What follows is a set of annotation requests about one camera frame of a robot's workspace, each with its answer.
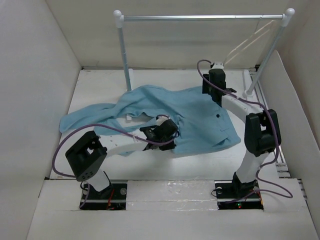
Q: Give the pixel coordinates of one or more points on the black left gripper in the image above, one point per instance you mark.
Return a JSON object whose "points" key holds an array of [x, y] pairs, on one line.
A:
{"points": [[170, 145]]}

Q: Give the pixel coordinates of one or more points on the aluminium side rail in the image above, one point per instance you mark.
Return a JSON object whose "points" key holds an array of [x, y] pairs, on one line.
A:
{"points": [[262, 133]]}

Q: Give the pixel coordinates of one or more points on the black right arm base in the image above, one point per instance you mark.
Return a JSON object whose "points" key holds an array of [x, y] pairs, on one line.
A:
{"points": [[232, 197]]}

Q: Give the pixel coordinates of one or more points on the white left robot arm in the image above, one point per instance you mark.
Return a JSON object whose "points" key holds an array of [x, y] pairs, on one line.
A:
{"points": [[87, 155]]}

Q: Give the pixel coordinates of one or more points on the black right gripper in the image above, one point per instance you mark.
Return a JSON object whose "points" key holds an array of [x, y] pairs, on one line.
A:
{"points": [[206, 89]]}

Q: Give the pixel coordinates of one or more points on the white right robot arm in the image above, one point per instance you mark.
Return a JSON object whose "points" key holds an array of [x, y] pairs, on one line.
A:
{"points": [[246, 173]]}

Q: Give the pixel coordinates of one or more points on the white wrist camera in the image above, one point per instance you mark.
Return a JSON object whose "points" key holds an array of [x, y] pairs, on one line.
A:
{"points": [[161, 118], [217, 65]]}

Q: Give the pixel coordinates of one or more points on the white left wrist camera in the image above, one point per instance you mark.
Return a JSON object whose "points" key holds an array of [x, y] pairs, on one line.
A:
{"points": [[161, 118]]}

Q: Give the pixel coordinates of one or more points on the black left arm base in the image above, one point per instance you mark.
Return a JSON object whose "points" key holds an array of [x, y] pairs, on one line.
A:
{"points": [[112, 199]]}

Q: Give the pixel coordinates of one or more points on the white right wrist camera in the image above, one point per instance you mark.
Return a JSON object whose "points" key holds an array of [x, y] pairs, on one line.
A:
{"points": [[217, 65]]}

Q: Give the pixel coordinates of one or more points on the cream plastic clothes hanger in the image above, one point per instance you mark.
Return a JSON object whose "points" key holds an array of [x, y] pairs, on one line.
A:
{"points": [[250, 52]]}

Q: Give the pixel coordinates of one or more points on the white metal clothes rack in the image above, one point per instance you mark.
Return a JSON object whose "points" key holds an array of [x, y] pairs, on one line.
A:
{"points": [[200, 17]]}

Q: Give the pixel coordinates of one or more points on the light blue trousers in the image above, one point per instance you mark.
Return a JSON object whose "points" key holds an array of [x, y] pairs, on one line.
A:
{"points": [[204, 126]]}

